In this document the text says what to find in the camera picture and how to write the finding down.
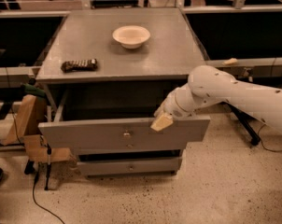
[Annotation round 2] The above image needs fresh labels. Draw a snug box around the black floor cable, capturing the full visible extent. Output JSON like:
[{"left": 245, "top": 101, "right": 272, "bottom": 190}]
[{"left": 32, "top": 168, "right": 66, "bottom": 224}]

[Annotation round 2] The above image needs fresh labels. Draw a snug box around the black tripod leg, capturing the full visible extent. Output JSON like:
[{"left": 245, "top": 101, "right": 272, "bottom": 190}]
[{"left": 44, "top": 144, "right": 51, "bottom": 190}]

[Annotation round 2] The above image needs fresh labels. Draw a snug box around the green clamp handle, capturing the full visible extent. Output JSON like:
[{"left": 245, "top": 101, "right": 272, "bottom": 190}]
[{"left": 21, "top": 83, "right": 46, "bottom": 98}]

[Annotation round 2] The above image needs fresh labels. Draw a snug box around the grey bottom drawer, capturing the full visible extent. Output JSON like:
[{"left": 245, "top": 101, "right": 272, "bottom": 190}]
[{"left": 78, "top": 157, "right": 182, "bottom": 176}]

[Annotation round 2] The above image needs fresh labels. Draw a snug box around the grey drawer cabinet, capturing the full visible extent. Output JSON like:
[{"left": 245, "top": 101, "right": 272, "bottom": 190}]
[{"left": 37, "top": 8, "right": 209, "bottom": 176}]

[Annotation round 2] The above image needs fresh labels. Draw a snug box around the grey middle drawer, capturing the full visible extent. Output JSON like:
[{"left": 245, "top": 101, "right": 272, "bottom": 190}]
[{"left": 74, "top": 140, "right": 187, "bottom": 155}]

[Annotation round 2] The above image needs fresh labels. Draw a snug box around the white bowl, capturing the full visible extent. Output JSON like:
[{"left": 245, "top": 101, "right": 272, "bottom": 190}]
[{"left": 112, "top": 25, "right": 150, "bottom": 49}]

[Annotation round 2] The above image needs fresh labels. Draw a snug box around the grey drawer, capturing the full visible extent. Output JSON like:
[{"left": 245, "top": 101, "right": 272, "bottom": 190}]
[
  {"left": 78, "top": 157, "right": 182, "bottom": 176},
  {"left": 39, "top": 115, "right": 210, "bottom": 150},
  {"left": 74, "top": 140, "right": 187, "bottom": 155}
]

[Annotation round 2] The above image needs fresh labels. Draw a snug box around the black table leg base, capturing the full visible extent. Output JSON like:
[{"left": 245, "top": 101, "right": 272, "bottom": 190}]
[{"left": 229, "top": 105, "right": 261, "bottom": 146}]

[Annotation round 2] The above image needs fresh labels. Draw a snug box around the small yellow foam piece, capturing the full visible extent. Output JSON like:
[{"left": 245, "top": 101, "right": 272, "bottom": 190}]
[{"left": 222, "top": 58, "right": 238, "bottom": 65}]

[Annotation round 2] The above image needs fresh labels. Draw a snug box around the dark striped snack bar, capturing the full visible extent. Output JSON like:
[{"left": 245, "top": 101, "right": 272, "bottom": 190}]
[{"left": 61, "top": 59, "right": 97, "bottom": 73}]

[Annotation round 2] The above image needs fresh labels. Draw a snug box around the grey top drawer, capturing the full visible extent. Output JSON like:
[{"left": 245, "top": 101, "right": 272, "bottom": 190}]
[{"left": 39, "top": 115, "right": 210, "bottom": 150}]

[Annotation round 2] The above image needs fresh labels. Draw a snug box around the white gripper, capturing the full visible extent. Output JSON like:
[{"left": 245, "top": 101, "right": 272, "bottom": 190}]
[{"left": 150, "top": 89, "right": 193, "bottom": 132}]

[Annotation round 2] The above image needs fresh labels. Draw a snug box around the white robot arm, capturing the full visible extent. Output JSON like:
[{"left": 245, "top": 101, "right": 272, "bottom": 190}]
[{"left": 150, "top": 65, "right": 282, "bottom": 133}]

